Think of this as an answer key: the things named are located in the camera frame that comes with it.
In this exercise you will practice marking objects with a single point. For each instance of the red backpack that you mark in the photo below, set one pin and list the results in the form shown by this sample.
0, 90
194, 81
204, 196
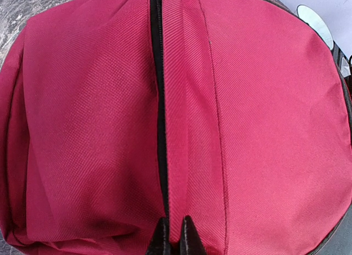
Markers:
116, 113

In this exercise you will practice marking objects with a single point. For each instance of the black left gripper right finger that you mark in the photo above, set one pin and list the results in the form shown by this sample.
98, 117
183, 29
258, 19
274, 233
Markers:
190, 242

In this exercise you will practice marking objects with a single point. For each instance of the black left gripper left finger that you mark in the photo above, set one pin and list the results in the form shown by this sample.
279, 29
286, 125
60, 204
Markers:
159, 244

